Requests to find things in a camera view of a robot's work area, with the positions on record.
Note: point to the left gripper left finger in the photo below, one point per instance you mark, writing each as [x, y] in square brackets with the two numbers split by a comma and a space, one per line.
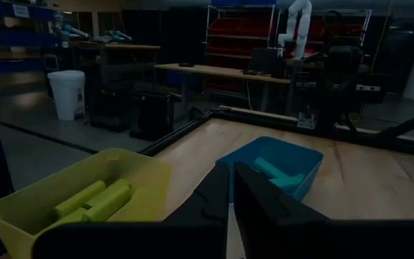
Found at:
[210, 201]

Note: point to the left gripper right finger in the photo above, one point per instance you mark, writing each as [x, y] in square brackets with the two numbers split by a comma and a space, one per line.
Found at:
[261, 201]

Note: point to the teal block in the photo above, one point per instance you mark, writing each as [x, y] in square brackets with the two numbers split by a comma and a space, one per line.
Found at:
[266, 167]
[288, 181]

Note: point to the green block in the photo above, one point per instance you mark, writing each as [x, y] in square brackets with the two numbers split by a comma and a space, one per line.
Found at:
[115, 185]
[79, 199]
[108, 206]

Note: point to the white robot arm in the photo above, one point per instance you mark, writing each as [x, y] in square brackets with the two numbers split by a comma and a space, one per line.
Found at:
[302, 25]

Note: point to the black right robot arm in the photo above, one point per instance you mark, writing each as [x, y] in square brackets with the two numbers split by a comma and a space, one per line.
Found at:
[336, 82]

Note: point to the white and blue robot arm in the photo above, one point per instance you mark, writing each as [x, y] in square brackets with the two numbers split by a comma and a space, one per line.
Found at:
[119, 35]
[74, 31]

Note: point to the blue plastic bin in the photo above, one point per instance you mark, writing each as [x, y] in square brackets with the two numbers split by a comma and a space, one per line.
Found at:
[300, 154]

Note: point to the black computer tower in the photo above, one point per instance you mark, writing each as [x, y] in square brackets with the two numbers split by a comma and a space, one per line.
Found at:
[151, 115]
[110, 104]

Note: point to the wooden table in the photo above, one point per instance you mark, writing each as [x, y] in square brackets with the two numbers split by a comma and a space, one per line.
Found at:
[210, 70]

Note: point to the black monitor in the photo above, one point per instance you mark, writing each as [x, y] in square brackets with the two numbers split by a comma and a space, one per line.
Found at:
[264, 62]

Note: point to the red shelf rack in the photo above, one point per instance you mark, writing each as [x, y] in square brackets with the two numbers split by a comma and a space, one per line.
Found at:
[354, 30]
[241, 27]

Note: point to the white trash can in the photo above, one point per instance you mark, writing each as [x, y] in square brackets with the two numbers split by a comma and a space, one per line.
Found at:
[67, 95]

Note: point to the yellow plastic bin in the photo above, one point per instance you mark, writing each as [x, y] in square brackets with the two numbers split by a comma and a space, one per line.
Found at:
[31, 201]

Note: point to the wooden workbench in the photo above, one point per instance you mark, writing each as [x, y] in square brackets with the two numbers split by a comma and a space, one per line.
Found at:
[120, 45]

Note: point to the shelf with blue bins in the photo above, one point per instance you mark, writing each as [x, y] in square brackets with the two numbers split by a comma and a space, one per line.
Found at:
[13, 37]

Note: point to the black table frame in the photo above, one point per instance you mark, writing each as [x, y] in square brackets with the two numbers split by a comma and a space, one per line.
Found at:
[264, 125]

